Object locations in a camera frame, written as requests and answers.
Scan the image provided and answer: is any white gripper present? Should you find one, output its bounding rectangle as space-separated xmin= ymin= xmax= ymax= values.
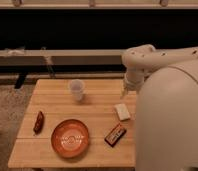
xmin=121 ymin=69 xmax=145 ymax=98

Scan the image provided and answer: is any dark red brown eraser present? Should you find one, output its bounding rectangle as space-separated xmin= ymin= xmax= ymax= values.
xmin=33 ymin=112 xmax=44 ymax=134

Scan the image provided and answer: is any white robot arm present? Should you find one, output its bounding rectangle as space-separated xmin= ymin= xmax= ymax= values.
xmin=122 ymin=44 xmax=198 ymax=171

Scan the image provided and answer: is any white sponge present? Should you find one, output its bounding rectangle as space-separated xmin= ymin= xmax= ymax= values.
xmin=114 ymin=103 xmax=131 ymax=121

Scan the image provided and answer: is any orange black eraser box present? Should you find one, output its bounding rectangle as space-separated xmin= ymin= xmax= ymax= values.
xmin=104 ymin=123 xmax=127 ymax=147

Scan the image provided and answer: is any clear plastic cup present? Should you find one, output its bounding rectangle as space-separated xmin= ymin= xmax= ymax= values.
xmin=68 ymin=79 xmax=85 ymax=101

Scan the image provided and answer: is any wooden table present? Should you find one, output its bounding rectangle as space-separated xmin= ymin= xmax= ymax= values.
xmin=8 ymin=79 xmax=136 ymax=168

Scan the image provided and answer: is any orange bowl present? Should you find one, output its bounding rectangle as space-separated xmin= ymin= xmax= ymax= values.
xmin=51 ymin=119 xmax=90 ymax=159

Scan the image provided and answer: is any grey horizontal rail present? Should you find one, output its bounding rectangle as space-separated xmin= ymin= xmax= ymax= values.
xmin=0 ymin=49 xmax=122 ymax=66

